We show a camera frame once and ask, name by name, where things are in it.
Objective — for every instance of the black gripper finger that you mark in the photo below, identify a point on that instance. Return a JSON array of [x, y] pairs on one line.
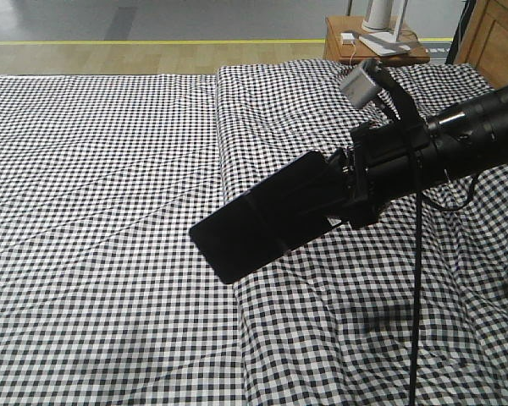
[[298, 202]]

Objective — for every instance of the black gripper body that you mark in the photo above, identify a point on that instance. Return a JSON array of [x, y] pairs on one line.
[[383, 164]]

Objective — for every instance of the black smartphone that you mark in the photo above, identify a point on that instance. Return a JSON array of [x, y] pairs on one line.
[[233, 239]]

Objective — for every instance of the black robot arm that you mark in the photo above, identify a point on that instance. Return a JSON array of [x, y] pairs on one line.
[[470, 137]]

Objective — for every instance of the wooden nightstand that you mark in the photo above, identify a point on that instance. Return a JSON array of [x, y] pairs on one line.
[[351, 54]]

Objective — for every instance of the white charger adapter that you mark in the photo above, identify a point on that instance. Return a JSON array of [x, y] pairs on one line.
[[347, 38]]

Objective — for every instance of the black white checkered duvet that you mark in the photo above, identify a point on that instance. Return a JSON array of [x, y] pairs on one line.
[[330, 323]]

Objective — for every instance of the white cylindrical speaker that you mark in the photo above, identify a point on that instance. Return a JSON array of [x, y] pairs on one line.
[[378, 15]]

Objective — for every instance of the wooden headboard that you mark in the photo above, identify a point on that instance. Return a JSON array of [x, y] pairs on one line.
[[485, 42]]

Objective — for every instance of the black white checkered bedsheet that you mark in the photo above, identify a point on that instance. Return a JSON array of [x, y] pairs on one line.
[[104, 299]]

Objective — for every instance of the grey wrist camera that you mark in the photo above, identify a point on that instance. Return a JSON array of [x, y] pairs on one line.
[[359, 86]]

